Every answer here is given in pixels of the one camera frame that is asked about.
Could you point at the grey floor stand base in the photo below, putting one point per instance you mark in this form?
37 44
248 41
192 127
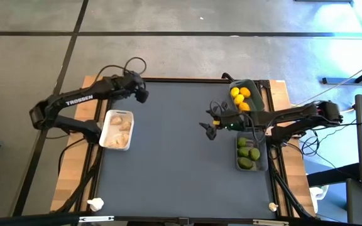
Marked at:
338 81

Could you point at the translucent grey plastic basket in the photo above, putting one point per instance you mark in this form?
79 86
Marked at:
262 166

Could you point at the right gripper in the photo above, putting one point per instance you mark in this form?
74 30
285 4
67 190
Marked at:
231 120

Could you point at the white plastic object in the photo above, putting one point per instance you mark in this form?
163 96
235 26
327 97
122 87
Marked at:
318 196

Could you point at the dark grey table mat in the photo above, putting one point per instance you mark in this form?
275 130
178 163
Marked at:
174 157

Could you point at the green grey plastic basket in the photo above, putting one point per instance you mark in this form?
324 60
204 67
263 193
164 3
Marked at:
256 94

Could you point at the white plastic basket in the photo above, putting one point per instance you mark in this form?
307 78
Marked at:
105 132

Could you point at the large white garlic bulb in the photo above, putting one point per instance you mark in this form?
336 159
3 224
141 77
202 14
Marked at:
95 204

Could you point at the silver aluminium extrusion bar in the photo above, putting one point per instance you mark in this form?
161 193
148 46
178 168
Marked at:
96 218
270 222

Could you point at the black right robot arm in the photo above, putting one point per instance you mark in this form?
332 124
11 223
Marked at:
294 113

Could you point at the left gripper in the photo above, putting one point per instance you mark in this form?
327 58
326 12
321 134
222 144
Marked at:
142 94

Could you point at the small pale garlic bulb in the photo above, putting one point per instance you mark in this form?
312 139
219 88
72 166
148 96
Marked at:
273 206

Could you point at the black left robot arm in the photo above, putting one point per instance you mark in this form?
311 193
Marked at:
99 91

